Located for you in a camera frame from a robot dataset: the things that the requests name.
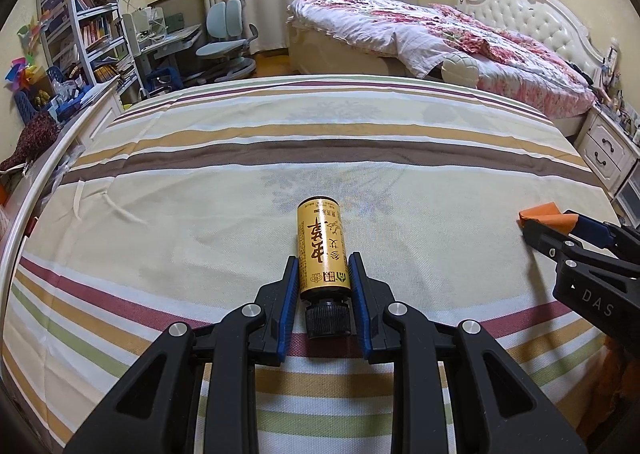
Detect orange plastic bag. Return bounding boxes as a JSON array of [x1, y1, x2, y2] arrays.
[[517, 204, 581, 237]]

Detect colourful pinwheel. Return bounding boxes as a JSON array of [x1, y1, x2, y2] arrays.
[[17, 16, 53, 54], [5, 56, 41, 87]]

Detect cream round cushion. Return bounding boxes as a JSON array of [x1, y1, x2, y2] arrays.
[[441, 52, 481, 84]]

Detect white desk appliance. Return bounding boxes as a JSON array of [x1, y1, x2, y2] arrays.
[[122, 8, 168, 42]]

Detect rows of books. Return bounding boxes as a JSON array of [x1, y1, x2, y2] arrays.
[[42, 0, 136, 84]]

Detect white nightstand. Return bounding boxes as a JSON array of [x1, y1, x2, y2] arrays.
[[575, 106, 636, 195]]

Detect dark red knit cloth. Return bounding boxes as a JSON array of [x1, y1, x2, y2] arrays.
[[0, 111, 60, 172]]

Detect white curved headboard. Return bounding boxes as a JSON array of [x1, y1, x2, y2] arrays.
[[0, 84, 123, 295]]

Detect white bed with tufted headboard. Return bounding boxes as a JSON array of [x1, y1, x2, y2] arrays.
[[286, 0, 613, 135]]

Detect light blue desk chair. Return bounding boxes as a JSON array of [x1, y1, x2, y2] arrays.
[[195, 0, 257, 82]]

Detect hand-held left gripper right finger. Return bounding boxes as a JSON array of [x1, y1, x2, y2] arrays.
[[347, 251, 588, 454]]

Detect blue plastic basket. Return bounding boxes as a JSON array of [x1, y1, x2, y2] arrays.
[[14, 66, 66, 125]]

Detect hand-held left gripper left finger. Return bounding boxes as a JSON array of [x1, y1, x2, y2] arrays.
[[62, 255, 301, 454]]

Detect orange cloth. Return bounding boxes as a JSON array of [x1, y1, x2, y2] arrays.
[[595, 334, 636, 420]]

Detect grey study desk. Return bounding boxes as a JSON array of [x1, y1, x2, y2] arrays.
[[135, 24, 203, 84]]

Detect yellow bottle with black cap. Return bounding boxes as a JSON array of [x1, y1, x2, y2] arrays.
[[297, 195, 351, 339]]

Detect floral quilt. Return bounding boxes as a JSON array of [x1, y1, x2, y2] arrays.
[[287, 0, 588, 117]]

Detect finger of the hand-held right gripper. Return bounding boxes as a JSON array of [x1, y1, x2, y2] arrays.
[[522, 221, 601, 265], [562, 210, 640, 255]]

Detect clear plastic drawer unit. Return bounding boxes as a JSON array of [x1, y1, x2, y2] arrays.
[[612, 179, 640, 229]]

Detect pile of small household items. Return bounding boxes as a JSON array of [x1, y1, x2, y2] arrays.
[[592, 36, 640, 142]]

